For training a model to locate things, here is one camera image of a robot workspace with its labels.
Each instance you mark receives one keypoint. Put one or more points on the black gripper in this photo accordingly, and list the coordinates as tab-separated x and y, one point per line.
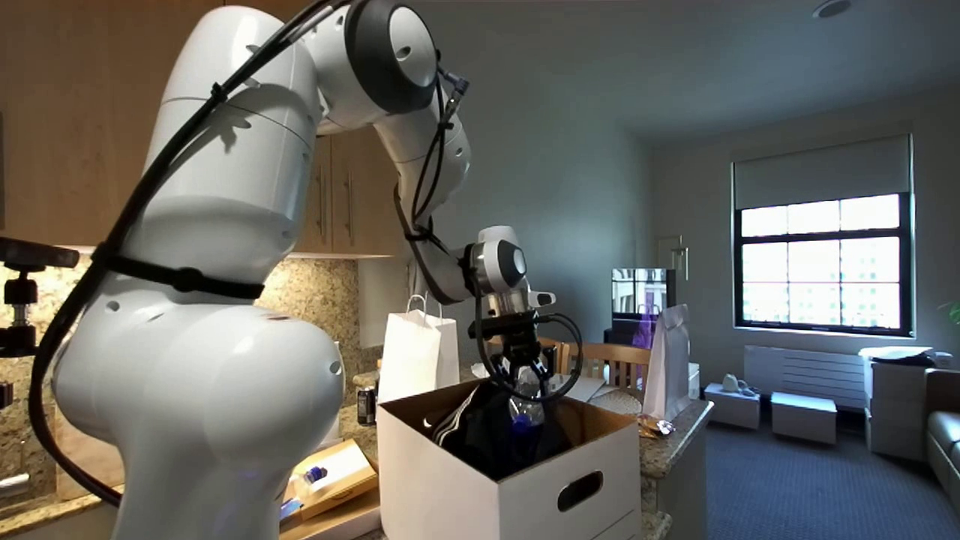
520	346

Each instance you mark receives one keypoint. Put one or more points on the dark blue plastic bottle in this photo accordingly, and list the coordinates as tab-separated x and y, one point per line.
525	408

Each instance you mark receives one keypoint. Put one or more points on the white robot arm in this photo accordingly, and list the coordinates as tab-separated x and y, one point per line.
162	350

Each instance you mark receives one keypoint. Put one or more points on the white cardboard box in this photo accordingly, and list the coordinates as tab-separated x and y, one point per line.
583	494

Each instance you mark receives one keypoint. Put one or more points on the white paper bag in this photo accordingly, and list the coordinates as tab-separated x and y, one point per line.
421	352

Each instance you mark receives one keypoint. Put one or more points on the dark striped clothing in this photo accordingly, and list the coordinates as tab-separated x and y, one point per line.
479	432

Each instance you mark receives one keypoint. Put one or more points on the wooden chair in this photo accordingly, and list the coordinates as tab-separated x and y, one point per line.
615	364

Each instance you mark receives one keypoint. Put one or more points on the clear plastic bag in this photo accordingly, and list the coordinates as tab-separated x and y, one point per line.
666	364

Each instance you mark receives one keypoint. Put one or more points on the yellow book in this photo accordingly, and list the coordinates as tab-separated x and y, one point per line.
328	478

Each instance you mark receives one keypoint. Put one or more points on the grey ottoman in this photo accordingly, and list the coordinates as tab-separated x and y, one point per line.
734	406
806	417

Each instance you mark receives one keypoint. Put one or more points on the white radiator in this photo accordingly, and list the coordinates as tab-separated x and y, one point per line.
809	372

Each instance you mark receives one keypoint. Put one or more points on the white roller blind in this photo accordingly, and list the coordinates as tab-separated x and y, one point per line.
856	169

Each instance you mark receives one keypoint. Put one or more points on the window with black frame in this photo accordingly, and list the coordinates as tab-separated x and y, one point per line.
839	266

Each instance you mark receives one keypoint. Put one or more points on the wooden wall cabinets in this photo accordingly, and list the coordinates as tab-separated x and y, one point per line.
79	91

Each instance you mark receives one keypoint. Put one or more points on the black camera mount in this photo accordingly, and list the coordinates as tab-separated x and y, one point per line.
19	292

